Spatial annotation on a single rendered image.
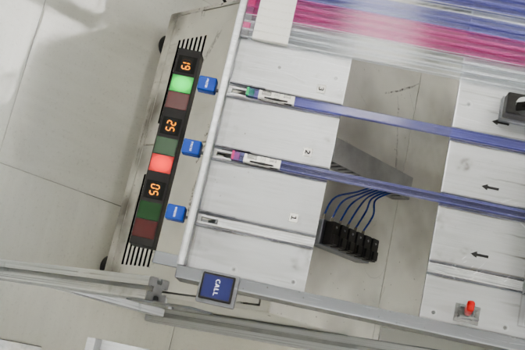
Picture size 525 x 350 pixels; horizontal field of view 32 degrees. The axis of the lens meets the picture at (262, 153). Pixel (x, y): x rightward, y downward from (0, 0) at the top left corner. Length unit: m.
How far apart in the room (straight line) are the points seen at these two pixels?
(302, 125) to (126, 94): 0.86
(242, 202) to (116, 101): 0.86
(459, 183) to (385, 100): 0.54
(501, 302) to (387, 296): 0.56
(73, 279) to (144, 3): 0.88
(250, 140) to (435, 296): 0.38
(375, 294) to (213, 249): 0.59
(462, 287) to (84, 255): 1.04
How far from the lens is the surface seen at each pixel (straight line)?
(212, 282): 1.38
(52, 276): 1.75
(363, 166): 1.83
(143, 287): 1.52
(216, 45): 2.09
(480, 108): 1.51
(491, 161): 1.49
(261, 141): 1.46
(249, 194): 1.44
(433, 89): 2.11
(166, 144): 1.49
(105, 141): 2.21
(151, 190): 1.47
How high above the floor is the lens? 1.82
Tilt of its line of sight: 46 degrees down
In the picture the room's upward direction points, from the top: 88 degrees clockwise
